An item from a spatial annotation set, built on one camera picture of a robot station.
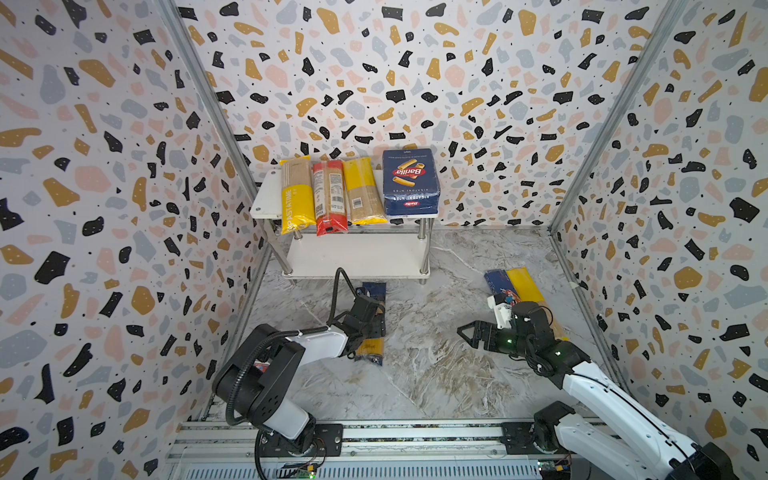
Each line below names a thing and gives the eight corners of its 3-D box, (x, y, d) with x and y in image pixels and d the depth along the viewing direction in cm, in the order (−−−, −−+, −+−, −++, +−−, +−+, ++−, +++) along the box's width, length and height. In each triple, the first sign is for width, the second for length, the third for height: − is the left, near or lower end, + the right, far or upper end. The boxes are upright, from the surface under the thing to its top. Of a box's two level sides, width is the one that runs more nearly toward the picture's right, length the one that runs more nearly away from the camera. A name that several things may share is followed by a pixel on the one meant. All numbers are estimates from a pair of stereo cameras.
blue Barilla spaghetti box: (493, 297, 104) (496, 290, 101) (484, 276, 110) (486, 269, 107) (511, 294, 105) (514, 288, 102) (501, 273, 111) (504, 267, 108)
